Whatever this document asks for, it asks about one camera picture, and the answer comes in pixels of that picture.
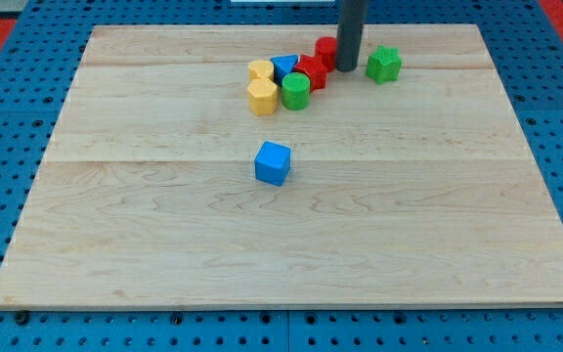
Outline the blue triangle block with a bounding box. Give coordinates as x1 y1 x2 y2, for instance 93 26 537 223
271 54 299 86

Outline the yellow hexagon block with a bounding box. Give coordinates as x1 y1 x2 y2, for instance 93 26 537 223
247 78 279 116

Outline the light wooden board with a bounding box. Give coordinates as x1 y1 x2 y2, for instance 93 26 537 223
0 24 563 311

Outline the green star block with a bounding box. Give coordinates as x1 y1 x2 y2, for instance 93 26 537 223
366 45 403 85

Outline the yellow heart block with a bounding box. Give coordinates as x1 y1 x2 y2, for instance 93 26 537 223
247 60 275 81

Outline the red cylinder block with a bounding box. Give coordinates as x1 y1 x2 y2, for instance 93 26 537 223
315 36 337 72

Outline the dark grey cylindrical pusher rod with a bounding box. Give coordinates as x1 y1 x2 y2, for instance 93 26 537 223
335 0 369 72

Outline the blue cube block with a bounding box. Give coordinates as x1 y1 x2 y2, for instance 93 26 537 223
254 141 291 187

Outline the green cylinder block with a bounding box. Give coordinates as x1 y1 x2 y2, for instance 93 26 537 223
281 72 311 110

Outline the red star block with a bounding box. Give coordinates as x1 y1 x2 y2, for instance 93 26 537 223
293 55 327 92

